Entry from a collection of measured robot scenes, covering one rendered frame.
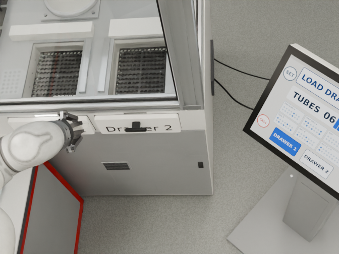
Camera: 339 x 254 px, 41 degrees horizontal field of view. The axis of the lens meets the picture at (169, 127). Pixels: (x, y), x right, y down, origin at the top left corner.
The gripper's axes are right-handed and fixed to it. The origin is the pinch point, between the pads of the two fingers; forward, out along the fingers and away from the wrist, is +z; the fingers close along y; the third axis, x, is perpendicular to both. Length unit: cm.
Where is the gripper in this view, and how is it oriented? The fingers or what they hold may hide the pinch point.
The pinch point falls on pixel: (80, 126)
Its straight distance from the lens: 149.9
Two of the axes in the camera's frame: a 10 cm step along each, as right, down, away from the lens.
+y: -1.9, -9.8, -0.9
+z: 1.4, -1.2, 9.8
